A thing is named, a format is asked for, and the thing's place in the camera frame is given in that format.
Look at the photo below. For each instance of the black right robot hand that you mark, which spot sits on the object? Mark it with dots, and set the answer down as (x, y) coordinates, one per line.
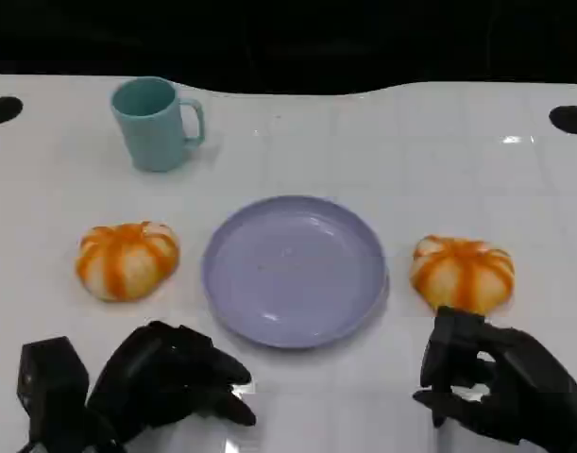
(538, 391)

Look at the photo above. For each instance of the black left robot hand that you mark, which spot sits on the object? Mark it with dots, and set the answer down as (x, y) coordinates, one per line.
(146, 373)

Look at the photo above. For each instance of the orange and white bread roll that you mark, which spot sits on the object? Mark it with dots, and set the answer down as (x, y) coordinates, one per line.
(127, 259)
(463, 273)

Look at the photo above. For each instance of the lilac plate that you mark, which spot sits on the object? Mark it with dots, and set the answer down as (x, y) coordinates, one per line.
(293, 273)

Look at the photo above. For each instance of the pale green mug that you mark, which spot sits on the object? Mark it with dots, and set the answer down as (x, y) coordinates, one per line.
(148, 132)

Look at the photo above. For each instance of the black table grommet hole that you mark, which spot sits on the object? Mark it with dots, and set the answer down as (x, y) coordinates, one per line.
(571, 119)
(2, 110)

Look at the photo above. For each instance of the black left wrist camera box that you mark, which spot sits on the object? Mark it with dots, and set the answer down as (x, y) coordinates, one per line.
(47, 382)

